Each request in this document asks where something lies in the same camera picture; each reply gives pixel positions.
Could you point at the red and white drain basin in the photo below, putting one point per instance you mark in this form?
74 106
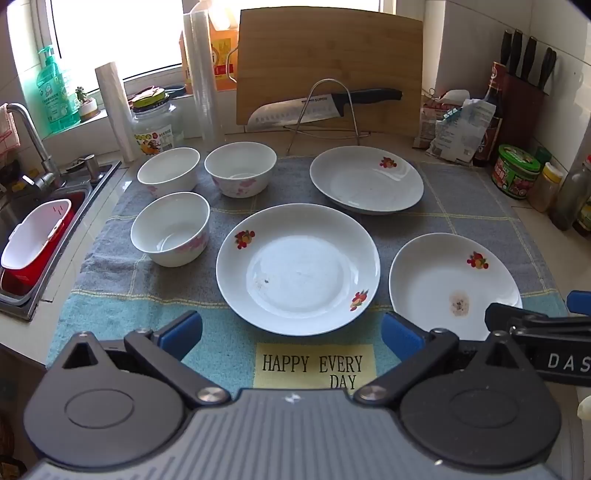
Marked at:
32 240

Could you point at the metal kitchen faucet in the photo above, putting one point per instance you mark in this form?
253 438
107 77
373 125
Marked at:
32 134

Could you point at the white plastic bag roll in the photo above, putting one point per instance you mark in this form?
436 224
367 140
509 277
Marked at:
115 110

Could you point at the small yellow-lidded spice jar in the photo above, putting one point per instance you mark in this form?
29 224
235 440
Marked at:
545 189

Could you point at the dark glass bottle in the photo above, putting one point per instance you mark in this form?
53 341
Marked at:
572 194

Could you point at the white seasoning packet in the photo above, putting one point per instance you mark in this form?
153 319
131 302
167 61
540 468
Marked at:
461 131

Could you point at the pink dishcloth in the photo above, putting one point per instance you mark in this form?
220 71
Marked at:
7 129

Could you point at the bamboo cutting board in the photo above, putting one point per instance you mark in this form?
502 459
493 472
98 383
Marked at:
323 50

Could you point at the tall clear plastic wrap roll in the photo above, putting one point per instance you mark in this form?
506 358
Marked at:
203 83

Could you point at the dark soy sauce bottle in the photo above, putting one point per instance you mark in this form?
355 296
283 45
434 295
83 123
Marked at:
491 129

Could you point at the glass jar with green lid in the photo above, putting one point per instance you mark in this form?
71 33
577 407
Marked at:
154 129

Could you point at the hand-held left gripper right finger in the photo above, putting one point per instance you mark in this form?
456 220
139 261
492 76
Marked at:
398 333

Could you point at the metal soap dispenser pump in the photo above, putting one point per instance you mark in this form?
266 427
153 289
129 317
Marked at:
90 166

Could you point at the red and white food packet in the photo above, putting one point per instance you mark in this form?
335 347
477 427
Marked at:
431 122

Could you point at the green detergent bottle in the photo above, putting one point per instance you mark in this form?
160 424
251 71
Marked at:
57 101

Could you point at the orange cooking wine bottle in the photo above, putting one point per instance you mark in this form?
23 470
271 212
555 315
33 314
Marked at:
224 50

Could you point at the grey and blue dish mat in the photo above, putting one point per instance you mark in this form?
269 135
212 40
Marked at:
415 221

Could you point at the dark wooden knife block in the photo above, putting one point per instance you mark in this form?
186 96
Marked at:
526 110

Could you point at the white bowl with pink flowers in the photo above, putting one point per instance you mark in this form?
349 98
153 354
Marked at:
171 221
168 167
240 161

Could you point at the stainless steel sink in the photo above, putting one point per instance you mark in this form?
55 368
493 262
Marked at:
18 207

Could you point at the green-lidded sauce jar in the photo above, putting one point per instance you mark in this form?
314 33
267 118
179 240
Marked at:
515 175

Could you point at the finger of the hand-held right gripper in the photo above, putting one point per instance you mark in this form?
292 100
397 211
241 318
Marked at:
581 303
501 316

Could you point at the small potted plant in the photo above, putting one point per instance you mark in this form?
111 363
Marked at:
87 110

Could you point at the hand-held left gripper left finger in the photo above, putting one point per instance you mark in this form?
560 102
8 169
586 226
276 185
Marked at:
184 325

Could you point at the white plate with fruit print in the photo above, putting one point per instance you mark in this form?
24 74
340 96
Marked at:
438 281
300 272
364 182

